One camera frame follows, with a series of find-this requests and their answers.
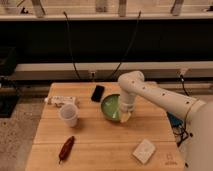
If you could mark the white wall outlet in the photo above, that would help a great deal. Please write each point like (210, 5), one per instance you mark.
(92, 74)

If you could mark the translucent plastic cup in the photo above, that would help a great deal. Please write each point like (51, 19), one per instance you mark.
(69, 114)

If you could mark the blue object on floor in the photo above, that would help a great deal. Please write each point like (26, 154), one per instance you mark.
(174, 121)

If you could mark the black box at left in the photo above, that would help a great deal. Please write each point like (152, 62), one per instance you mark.
(8, 63)

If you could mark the black smartphone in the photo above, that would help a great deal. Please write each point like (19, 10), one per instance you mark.
(97, 94)

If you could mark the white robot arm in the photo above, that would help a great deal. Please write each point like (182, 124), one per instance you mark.
(197, 113)

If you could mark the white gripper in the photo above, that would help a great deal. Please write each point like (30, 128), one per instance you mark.
(126, 104)

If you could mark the green ceramic bowl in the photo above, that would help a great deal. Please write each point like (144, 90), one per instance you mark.
(109, 107)

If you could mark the white sponge block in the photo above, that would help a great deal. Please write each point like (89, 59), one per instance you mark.
(144, 151)

